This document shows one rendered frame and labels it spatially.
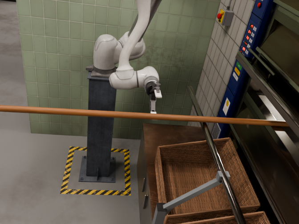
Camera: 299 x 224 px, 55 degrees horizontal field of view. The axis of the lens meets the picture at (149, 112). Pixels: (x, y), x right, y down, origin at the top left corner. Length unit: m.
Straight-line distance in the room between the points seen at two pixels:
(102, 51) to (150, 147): 0.77
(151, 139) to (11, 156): 1.36
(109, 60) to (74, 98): 0.91
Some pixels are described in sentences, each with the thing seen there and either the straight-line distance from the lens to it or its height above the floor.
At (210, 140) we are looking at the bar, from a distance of 1.37.
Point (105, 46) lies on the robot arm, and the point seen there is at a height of 1.23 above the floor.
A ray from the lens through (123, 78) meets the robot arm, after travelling 1.68.
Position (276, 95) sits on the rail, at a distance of 1.34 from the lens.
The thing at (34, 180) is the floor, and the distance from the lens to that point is 2.72.
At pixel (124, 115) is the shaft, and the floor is 1.19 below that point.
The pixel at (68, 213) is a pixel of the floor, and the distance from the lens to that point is 2.46.
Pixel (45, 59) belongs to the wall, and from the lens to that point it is 2.71.
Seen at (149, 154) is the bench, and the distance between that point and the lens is 2.10.
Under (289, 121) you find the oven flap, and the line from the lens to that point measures 1.24.
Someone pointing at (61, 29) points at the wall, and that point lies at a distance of 2.58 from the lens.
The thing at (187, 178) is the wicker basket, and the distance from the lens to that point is 1.99.
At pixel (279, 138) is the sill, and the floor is 1.18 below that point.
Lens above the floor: 1.98
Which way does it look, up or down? 34 degrees down
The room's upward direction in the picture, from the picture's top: 10 degrees clockwise
